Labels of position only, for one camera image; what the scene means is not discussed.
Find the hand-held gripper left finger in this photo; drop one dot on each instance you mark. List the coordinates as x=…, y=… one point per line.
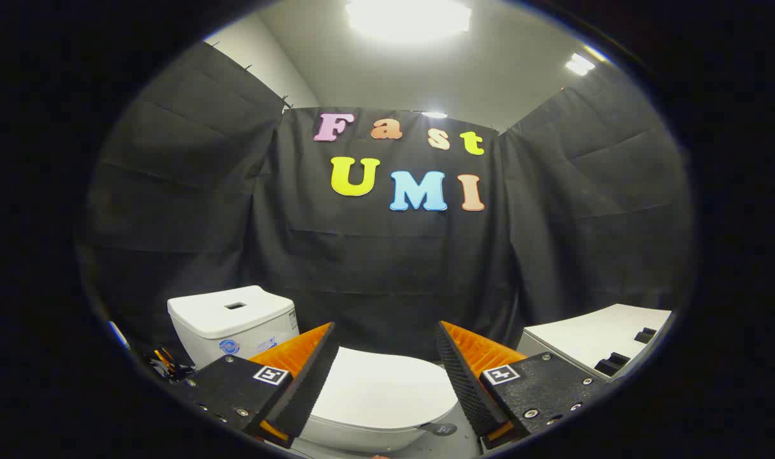
x=310, y=382

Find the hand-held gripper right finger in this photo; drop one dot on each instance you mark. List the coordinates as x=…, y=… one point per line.
x=467, y=389

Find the white toilet lid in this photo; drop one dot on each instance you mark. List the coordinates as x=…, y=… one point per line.
x=377, y=386

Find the white ceramic toilet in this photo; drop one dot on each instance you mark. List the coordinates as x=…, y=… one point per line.
x=228, y=319

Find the white cabinet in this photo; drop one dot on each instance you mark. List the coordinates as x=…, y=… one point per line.
x=591, y=335

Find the black backdrop cloth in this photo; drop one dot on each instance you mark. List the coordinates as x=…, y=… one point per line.
x=387, y=268

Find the ceiling light behind cloth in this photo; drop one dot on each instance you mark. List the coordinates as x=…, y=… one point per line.
x=434, y=115

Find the small ceiling light panel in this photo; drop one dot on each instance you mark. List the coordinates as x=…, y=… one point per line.
x=580, y=64

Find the large ceiling light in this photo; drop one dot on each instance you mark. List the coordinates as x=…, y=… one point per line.
x=407, y=16

